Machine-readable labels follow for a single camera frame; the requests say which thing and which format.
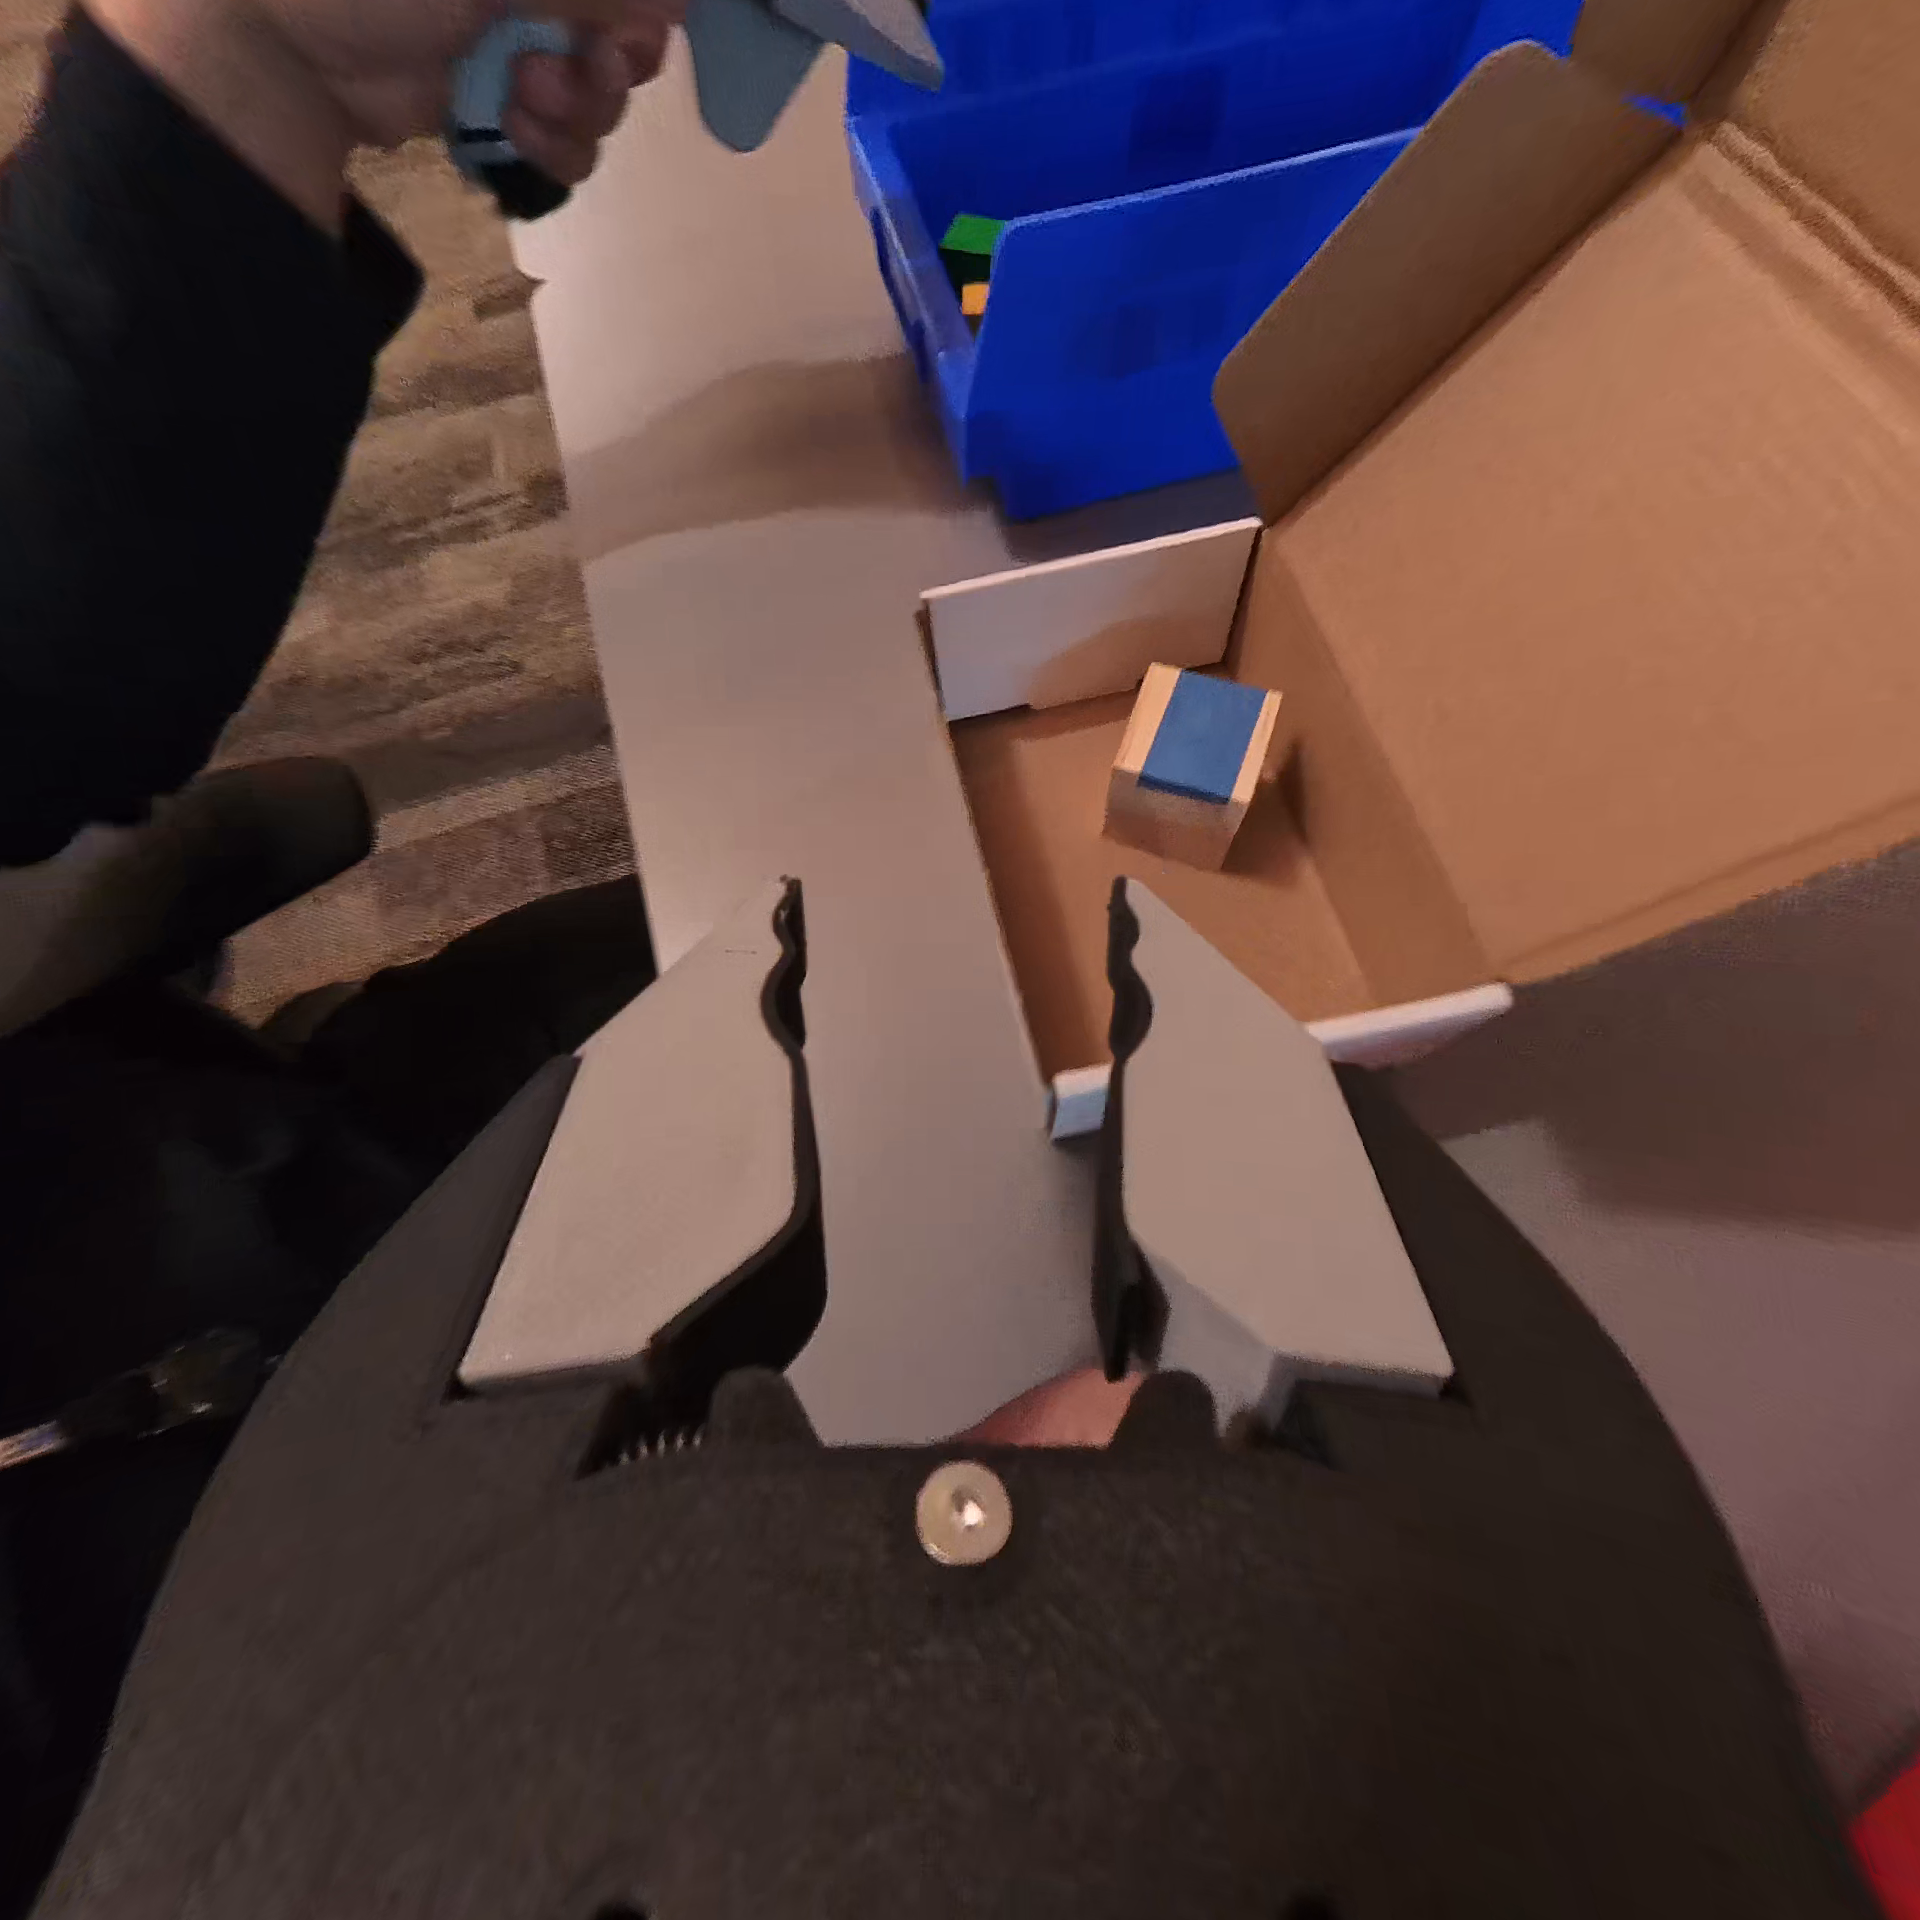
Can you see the person's left hand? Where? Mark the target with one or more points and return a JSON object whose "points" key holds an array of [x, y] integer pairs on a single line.
{"points": [[331, 77]]}

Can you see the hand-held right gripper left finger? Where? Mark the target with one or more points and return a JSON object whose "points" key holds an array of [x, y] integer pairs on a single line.
{"points": [[662, 1185]]}

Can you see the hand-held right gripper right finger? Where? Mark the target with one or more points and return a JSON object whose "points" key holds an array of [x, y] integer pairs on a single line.
{"points": [[1277, 1201]]}

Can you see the person's leg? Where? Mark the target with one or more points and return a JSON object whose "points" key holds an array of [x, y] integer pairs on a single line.
{"points": [[301, 1142]]}

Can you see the blue plastic bin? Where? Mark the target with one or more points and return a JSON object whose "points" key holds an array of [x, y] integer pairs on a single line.
{"points": [[1110, 346]]}

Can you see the white cardboard box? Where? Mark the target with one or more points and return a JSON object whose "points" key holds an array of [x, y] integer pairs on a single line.
{"points": [[1576, 599]]}

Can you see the green cube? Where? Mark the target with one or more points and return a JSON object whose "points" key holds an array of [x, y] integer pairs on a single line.
{"points": [[974, 242]]}

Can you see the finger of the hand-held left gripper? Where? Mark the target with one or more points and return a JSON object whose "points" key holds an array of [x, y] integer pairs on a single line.
{"points": [[743, 77], [886, 34]]}

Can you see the blue-faced wooden cube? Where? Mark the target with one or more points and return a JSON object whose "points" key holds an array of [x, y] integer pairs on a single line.
{"points": [[1193, 764]]}

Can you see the person's left forearm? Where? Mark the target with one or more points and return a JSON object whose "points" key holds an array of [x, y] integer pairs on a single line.
{"points": [[150, 452]]}

